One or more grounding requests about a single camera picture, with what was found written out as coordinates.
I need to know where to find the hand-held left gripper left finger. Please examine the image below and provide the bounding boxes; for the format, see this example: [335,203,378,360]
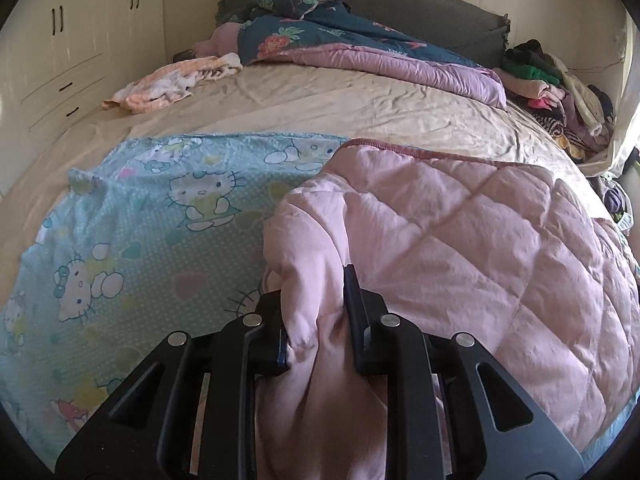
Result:
[55,290,293,480]

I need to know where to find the pile of mixed clothes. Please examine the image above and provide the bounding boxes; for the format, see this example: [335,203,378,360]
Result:
[492,39,616,163]

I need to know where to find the pink quilted jacket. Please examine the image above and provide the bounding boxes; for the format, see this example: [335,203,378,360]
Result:
[252,137,640,480]

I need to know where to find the dark floral quilt pink lining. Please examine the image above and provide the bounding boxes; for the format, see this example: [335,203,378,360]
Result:
[237,0,508,108]

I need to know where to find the bed with beige sheet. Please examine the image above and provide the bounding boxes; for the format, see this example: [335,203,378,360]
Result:
[0,55,608,221]

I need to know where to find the grey padded headboard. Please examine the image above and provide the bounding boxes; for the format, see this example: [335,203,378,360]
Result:
[216,0,512,68]

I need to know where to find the white plastic bag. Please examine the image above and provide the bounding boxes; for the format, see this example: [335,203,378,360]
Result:
[585,10,640,166]

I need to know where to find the pink pillow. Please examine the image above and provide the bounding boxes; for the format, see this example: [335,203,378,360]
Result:
[192,22,246,58]

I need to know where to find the light blue cartoon cat blanket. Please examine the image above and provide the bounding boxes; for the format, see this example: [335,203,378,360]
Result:
[0,131,351,471]

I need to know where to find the cream wardrobe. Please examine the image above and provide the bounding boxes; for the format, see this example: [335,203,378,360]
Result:
[0,0,166,196]

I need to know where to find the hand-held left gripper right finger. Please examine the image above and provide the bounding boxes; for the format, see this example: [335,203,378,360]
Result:
[342,264,586,480]

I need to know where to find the peach floral cloth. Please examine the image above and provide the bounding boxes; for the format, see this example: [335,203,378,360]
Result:
[102,52,244,113]

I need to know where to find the woven bag with purple cloth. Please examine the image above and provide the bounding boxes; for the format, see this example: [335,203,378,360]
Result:
[590,172,633,233]

